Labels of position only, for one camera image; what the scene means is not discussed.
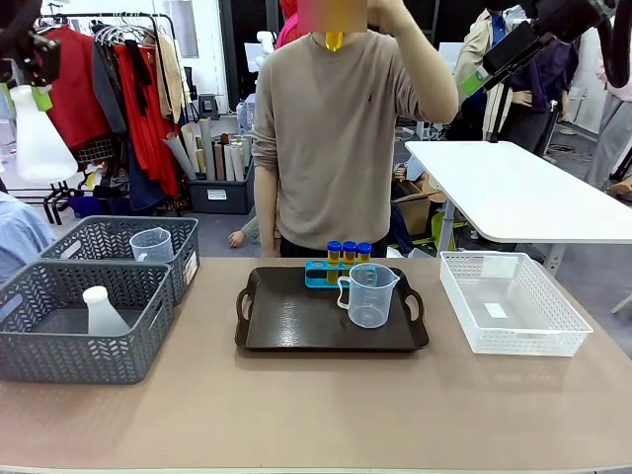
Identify mannequin in dark purple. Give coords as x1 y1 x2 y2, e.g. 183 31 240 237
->
499 37 583 155

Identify person's right forearm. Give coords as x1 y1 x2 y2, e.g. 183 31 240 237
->
253 166 282 259

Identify figure in grey trousers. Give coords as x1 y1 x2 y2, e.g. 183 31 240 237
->
584 48 632 193

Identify mannequin in beige coat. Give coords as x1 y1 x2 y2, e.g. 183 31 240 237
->
451 6 515 141

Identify black step stool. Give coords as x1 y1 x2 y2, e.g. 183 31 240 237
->
197 92 221 120

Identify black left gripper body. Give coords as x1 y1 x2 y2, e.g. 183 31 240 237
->
0 30 63 90

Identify clear plastic measuring cup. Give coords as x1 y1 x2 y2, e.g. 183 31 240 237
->
336 262 402 329
128 227 176 264

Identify blue test tube rack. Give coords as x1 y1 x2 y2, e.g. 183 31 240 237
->
304 259 353 289

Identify tall grey paper roll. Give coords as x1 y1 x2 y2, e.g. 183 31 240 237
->
198 117 217 182

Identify dark brown serving tray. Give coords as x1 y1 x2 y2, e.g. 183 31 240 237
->
234 266 432 354

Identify beige garment on rack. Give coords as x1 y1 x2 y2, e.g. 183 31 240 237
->
153 30 188 125

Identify cardboard box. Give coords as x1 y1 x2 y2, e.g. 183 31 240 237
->
393 179 446 237

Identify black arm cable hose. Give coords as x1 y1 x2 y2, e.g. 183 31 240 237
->
0 0 44 49
593 0 632 88

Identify white plastic flask bottle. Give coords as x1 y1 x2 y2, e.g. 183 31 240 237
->
9 84 80 185
81 285 132 337

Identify blue shirt cloth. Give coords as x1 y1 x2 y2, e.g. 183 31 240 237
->
0 191 57 286

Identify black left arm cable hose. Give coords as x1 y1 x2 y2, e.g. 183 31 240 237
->
0 0 44 49

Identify dark grey garment on rack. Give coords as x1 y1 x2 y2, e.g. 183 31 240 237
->
90 38 128 135

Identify person's left forearm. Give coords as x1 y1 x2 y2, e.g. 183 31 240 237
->
389 0 438 56

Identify white paper roll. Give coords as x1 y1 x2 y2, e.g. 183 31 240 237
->
230 141 246 182

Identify dark trousers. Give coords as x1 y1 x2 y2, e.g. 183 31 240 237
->
278 235 389 260

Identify person's left hand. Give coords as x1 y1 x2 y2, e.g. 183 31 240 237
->
366 0 402 32

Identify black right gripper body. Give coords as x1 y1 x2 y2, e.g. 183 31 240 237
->
482 19 558 91

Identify grey basket with label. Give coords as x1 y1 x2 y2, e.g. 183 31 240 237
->
38 214 200 307

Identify grey basket without label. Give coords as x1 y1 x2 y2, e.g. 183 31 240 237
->
0 259 176 386

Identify red jacket on rack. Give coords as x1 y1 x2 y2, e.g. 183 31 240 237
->
43 25 114 152

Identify white background table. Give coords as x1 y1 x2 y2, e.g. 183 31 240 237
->
404 139 632 278

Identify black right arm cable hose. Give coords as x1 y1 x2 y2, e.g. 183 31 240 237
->
593 0 632 88

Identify red dress on rack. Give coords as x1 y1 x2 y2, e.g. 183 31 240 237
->
114 42 183 198

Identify grey storage bin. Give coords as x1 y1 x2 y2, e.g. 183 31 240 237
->
187 162 256 215

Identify beige sweater torso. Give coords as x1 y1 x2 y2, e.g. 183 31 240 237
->
251 28 461 252

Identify white perforated plastic basket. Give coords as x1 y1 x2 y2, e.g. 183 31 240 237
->
438 249 594 357

